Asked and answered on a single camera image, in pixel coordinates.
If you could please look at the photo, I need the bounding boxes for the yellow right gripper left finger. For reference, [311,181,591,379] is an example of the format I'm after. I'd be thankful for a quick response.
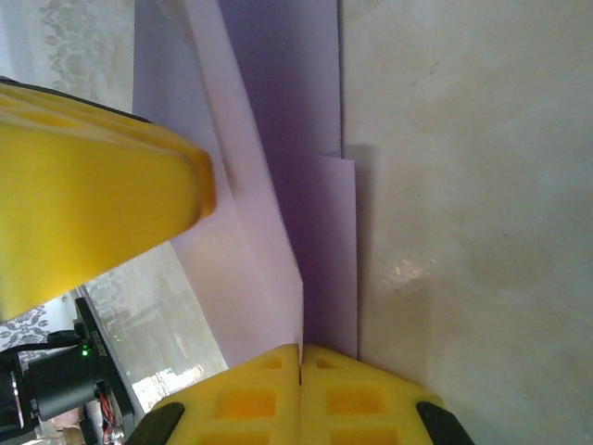
[124,342,302,445]

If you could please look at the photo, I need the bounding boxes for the purple paper sheet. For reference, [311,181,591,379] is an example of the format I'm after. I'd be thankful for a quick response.
[132,0,361,372]

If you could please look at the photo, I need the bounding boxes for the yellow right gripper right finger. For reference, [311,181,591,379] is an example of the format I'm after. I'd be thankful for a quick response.
[299,345,477,445]

